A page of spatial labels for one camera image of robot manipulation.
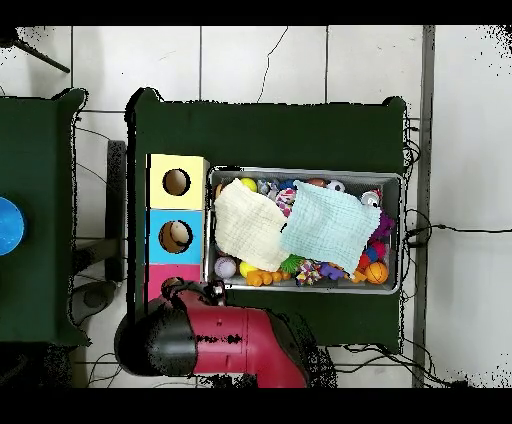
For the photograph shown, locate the dark green table cloth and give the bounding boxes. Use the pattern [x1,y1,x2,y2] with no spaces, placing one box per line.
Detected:
[0,87,91,347]
[124,86,409,355]

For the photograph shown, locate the wooden box three round holes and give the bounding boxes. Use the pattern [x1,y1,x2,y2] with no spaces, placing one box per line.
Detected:
[143,153,211,305]

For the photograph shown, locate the red and silver can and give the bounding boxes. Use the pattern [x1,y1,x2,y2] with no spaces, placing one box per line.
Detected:
[359,188,384,210]

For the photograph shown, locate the orange toy basketball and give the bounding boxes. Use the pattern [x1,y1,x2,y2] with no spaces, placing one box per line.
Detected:
[364,260,390,286]

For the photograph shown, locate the orange rubber toy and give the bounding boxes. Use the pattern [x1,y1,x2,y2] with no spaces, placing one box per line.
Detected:
[245,268,293,288]

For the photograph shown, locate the white toy baseball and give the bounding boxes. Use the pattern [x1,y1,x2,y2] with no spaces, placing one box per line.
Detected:
[213,256,238,280]

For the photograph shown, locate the blue round bowl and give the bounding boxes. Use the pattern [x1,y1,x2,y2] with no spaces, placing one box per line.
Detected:
[0,195,27,257]

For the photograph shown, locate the purple spiky toy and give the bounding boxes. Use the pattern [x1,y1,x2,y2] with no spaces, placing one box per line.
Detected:
[369,210,397,242]

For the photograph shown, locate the black upright panel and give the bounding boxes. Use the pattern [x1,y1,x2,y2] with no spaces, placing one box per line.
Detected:
[106,139,128,284]

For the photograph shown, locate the silver wire mesh bin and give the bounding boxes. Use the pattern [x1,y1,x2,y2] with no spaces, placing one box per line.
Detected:
[204,164,405,296]

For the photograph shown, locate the mint waffle cloth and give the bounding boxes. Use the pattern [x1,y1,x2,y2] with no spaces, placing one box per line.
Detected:
[278,179,384,278]

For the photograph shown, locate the black cable with plug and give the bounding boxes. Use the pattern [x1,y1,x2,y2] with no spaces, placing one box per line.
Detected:
[402,207,512,249]

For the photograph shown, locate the cream waffle cloth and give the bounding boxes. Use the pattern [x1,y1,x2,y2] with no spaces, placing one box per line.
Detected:
[213,177,292,274]

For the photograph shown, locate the grey floor foot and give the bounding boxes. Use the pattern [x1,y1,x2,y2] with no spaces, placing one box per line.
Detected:
[70,279,118,326]

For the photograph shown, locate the dark tripod leg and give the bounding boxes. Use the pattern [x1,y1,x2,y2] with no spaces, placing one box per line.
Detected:
[0,26,72,75]

